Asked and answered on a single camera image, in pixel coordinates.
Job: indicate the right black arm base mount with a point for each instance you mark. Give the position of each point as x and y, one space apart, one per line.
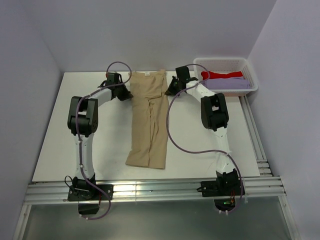
228 186

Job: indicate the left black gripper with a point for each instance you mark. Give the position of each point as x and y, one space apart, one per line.
126 95

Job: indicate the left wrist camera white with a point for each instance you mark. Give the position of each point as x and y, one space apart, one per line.
111 74

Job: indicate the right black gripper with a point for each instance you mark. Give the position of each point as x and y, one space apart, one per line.
171 91

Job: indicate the red rolled t shirt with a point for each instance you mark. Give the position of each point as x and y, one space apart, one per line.
214 75

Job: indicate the lilac rolled t shirt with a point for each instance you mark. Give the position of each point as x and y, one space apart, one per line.
232 83

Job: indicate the beige t shirt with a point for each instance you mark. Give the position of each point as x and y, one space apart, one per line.
150 104

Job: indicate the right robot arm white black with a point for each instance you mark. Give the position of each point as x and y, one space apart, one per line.
214 117

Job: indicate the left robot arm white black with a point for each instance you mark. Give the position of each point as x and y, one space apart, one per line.
83 121

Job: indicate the aluminium frame rail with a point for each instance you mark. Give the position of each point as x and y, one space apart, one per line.
148 203

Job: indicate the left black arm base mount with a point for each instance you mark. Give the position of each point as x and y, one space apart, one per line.
88 197

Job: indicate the white plastic basket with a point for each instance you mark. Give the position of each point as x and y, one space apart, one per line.
227 65

